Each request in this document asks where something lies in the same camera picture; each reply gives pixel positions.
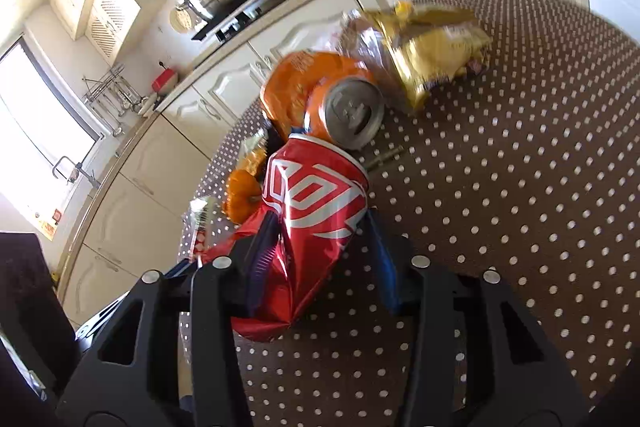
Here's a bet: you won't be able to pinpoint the metal sink faucet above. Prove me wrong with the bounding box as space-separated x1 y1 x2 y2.
51 153 102 188

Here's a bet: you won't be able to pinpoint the red yellow packet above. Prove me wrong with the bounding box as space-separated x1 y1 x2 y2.
34 208 64 239

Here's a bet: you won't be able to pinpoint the brown polka dot tablecloth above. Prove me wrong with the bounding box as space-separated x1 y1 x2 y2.
177 0 640 427

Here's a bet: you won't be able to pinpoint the red box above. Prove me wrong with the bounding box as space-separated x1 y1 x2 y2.
151 66 179 94

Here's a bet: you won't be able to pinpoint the round cream trivet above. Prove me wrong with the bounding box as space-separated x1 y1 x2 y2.
169 3 197 31

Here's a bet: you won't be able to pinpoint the white red snack wrapper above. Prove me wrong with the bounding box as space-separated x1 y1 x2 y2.
186 198 222 259

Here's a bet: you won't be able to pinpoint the orange mandarin fruit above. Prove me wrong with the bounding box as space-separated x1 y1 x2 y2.
222 151 267 226

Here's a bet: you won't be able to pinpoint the black gas stove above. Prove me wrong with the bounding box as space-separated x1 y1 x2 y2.
191 0 337 44

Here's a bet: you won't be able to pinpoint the cream base cabinets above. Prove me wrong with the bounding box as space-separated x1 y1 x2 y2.
57 0 591 329

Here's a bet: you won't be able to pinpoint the clear plastic bag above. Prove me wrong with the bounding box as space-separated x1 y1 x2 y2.
340 9 403 95

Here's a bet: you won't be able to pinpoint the small olive stick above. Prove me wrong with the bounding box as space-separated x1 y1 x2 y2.
364 146 404 170

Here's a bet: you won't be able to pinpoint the bright window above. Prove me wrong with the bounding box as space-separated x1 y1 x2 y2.
0 36 103 210

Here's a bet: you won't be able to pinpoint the gold foil snack bag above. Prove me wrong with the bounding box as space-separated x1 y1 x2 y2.
362 1 494 116

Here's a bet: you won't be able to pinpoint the red foil snack bag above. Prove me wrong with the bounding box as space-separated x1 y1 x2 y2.
200 132 374 343

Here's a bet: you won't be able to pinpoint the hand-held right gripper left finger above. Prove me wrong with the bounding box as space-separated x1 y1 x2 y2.
55 211 282 427

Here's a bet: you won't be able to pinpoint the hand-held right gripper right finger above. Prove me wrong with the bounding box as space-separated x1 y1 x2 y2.
366 208 592 427

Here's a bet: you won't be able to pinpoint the orange drink can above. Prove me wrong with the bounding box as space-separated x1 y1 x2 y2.
259 51 386 152

